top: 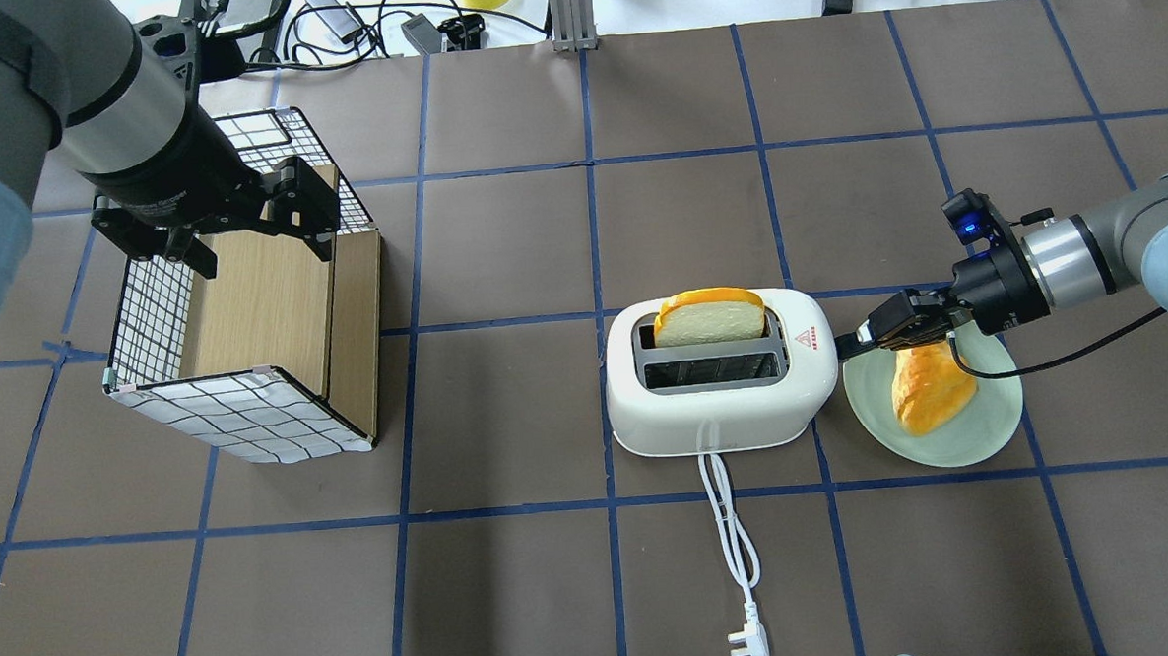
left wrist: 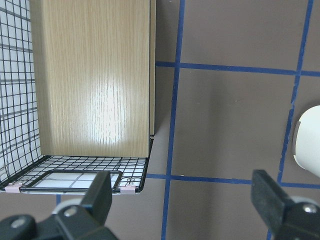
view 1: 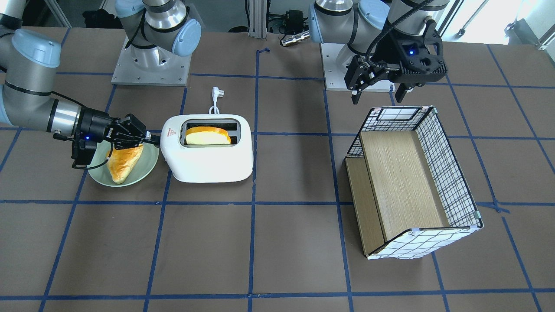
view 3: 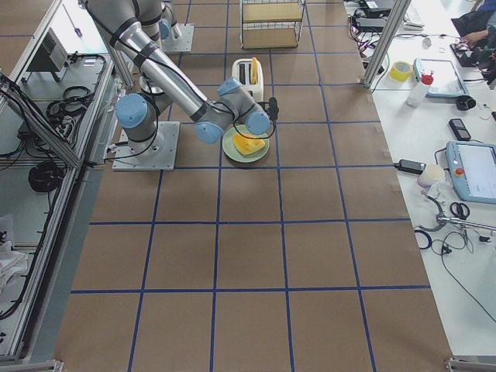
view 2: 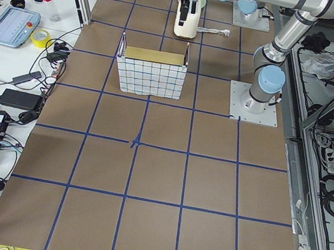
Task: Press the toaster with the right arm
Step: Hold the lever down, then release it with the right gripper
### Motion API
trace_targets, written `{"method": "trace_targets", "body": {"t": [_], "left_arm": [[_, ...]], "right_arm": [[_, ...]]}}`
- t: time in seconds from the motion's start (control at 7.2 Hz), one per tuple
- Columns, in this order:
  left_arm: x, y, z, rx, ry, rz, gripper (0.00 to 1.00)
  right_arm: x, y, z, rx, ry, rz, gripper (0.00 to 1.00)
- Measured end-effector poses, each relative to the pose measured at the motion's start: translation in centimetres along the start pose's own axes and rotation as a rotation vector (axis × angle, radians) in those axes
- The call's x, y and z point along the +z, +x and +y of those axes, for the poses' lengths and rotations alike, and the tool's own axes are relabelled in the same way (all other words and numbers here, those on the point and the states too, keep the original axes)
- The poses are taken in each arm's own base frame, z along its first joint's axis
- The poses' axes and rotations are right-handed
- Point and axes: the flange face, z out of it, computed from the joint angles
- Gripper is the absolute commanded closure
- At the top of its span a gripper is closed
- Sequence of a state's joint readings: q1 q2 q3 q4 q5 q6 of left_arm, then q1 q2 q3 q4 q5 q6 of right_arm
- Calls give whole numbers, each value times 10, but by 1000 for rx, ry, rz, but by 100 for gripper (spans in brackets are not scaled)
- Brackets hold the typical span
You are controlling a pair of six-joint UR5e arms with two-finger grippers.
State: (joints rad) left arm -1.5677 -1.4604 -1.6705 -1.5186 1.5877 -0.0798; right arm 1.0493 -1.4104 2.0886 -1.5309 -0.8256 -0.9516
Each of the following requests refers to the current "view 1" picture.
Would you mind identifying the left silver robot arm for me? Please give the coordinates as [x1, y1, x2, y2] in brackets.
[309, 0, 448, 104]

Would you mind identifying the toast slice in toaster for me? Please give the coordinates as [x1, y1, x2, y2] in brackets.
[186, 126, 232, 145]

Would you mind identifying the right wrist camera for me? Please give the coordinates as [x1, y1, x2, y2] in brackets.
[71, 133, 97, 169]

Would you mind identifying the silver flashlight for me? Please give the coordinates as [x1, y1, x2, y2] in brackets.
[279, 30, 310, 47]

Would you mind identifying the white toaster power cable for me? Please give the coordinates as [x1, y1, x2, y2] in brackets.
[209, 87, 222, 116]

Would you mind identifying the wire basket with wooden shelf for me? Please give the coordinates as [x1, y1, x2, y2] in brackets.
[345, 105, 484, 260]

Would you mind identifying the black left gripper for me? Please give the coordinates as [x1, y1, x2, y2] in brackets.
[344, 20, 448, 105]

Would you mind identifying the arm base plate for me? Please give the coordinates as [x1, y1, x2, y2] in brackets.
[111, 38, 192, 87]
[320, 42, 396, 92]

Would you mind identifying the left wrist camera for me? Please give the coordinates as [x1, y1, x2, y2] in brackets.
[392, 37, 444, 73]

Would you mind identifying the light green plate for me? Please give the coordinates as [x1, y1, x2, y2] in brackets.
[89, 143, 160, 187]

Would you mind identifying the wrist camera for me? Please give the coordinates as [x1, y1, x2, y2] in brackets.
[71, 133, 97, 169]
[392, 37, 444, 73]

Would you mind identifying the yellow bread piece on plate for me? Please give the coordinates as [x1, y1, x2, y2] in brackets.
[106, 144, 144, 184]

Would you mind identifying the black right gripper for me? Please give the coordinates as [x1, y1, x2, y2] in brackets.
[78, 107, 160, 150]

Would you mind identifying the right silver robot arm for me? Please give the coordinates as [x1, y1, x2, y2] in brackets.
[1, 0, 202, 150]

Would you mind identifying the aluminium frame post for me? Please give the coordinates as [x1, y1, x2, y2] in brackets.
[245, 0, 270, 39]

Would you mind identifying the white two-slot toaster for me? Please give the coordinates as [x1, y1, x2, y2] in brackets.
[160, 114, 254, 182]

